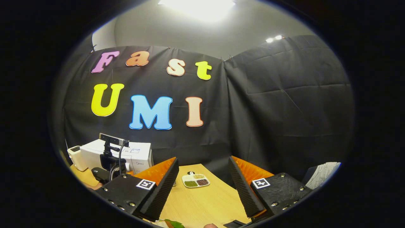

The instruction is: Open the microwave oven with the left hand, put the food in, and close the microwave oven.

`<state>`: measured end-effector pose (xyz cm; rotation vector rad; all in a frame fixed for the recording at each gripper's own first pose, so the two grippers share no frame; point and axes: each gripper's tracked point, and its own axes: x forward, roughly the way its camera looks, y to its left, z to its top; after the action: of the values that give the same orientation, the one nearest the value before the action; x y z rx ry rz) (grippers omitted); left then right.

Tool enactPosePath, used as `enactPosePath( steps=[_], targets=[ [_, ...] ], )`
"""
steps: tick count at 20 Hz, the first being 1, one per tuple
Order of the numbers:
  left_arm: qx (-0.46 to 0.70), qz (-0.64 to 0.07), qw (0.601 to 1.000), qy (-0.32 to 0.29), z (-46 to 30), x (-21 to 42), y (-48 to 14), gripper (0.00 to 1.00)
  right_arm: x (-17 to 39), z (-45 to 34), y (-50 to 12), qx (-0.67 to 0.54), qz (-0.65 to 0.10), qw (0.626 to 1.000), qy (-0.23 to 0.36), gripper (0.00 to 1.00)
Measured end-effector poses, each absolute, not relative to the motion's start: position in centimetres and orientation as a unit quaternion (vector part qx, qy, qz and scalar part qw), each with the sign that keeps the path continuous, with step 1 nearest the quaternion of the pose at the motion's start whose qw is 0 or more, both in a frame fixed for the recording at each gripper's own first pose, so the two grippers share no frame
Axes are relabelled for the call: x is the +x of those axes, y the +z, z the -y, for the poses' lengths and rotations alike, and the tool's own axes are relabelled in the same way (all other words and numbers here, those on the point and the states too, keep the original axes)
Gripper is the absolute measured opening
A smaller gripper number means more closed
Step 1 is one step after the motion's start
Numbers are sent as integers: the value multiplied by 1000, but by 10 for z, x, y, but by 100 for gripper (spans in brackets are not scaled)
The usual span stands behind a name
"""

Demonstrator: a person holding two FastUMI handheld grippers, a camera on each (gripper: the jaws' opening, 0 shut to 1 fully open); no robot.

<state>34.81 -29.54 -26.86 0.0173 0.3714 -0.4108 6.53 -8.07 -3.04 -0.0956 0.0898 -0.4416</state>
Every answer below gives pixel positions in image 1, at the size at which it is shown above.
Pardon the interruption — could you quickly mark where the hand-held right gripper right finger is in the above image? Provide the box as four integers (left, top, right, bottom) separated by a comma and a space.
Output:
228, 156, 314, 219

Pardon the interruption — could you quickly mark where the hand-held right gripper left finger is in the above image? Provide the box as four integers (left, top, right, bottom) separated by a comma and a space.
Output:
95, 157, 179, 222

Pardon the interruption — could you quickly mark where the lettuce sandwich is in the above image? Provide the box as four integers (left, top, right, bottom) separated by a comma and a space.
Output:
155, 218, 186, 228

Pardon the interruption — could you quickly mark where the white microwave oven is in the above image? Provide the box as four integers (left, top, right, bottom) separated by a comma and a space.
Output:
80, 139, 154, 174

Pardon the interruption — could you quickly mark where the white toaster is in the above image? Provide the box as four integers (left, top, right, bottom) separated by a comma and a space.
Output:
67, 146, 88, 172

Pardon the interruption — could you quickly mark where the white divided dish of beans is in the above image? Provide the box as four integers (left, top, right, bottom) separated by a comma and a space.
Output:
182, 171, 210, 188

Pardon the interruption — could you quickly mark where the light grey cloth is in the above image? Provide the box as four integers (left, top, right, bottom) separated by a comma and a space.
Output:
305, 162, 341, 190

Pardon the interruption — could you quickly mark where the large ceiling light panel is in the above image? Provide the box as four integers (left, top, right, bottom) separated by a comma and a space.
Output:
158, 0, 236, 22

